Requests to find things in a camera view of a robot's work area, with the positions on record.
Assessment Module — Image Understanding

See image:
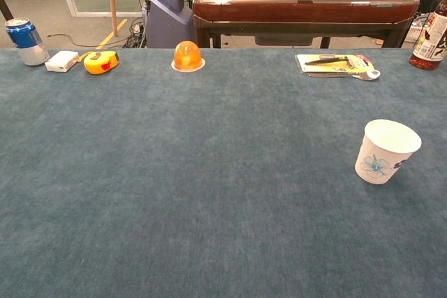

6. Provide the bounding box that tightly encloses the white paper cup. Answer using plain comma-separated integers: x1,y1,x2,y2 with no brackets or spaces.
354,119,423,185

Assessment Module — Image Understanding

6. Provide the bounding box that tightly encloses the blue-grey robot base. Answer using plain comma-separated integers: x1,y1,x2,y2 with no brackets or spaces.
142,0,195,50

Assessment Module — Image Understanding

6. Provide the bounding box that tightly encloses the orange jelly cup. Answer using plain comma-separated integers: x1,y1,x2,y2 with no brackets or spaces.
170,40,205,73

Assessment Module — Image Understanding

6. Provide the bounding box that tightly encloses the blue table mat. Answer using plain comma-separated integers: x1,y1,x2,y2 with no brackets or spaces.
0,47,447,298

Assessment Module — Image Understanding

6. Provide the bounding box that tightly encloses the razor blister pack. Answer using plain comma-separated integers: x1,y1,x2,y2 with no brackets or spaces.
295,53,376,75

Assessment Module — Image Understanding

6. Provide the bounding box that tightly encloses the yellow tape measure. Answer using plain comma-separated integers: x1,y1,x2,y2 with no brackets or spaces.
82,50,120,75

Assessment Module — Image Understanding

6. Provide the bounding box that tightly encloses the brown mahjong table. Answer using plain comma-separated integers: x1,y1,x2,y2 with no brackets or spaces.
191,0,420,50

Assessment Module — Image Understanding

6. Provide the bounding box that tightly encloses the wooden pole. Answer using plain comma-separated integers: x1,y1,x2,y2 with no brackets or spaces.
106,0,119,37

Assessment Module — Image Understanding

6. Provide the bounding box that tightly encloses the small white box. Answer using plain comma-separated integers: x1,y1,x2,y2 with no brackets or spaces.
45,50,80,73

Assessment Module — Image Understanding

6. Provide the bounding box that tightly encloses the white plastic basket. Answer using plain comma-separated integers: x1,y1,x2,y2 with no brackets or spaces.
404,20,420,47

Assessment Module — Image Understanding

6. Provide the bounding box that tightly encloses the blue soda can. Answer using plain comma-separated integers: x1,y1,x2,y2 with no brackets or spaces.
4,17,51,66

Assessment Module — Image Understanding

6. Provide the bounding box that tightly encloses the brown drink bottle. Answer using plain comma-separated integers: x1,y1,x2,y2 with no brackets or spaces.
409,0,447,71

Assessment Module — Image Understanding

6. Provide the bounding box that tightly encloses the black cable bundle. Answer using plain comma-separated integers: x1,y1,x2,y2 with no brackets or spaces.
122,17,147,50

